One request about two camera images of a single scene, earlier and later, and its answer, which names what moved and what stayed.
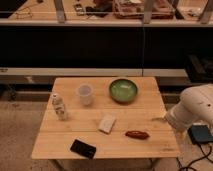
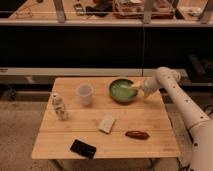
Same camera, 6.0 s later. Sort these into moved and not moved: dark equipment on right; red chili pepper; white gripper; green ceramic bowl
Moved: white gripper
Not moved: green ceramic bowl; red chili pepper; dark equipment on right
